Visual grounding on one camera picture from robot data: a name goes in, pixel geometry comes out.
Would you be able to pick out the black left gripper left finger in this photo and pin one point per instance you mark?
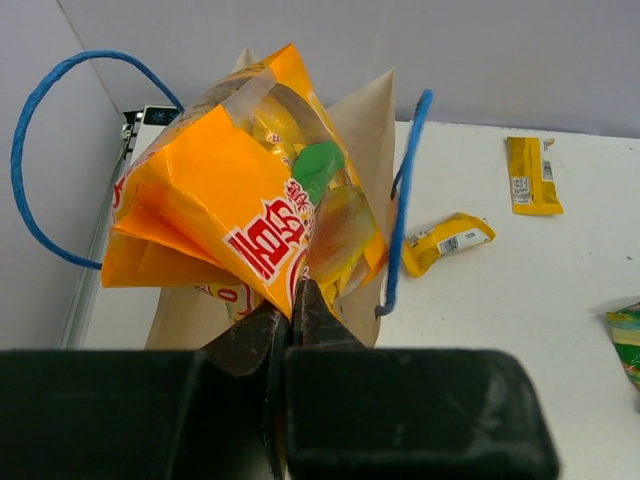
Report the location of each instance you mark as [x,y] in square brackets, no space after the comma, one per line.
[145,414]

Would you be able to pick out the blue checkered paper bag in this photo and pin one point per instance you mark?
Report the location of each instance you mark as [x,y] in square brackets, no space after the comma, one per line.
[186,317]

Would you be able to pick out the yellow snack pack curled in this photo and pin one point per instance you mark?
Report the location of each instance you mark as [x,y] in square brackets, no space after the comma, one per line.
[457,232]

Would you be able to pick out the green Fox's candy bag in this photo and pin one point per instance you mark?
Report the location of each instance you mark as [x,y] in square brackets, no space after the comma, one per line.
[624,329]

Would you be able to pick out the orange candy bag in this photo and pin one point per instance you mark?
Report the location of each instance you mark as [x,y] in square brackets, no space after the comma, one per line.
[244,194]

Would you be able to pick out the aluminium table edge rail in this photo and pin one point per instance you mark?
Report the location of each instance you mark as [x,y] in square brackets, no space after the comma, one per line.
[89,283]

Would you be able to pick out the yellow snack bar far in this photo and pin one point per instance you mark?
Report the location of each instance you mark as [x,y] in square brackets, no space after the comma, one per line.
[532,186]

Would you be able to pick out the blue table corner label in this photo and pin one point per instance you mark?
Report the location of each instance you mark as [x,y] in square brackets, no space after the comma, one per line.
[159,115]

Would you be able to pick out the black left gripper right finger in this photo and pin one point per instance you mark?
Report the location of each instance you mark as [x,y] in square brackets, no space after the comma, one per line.
[354,412]

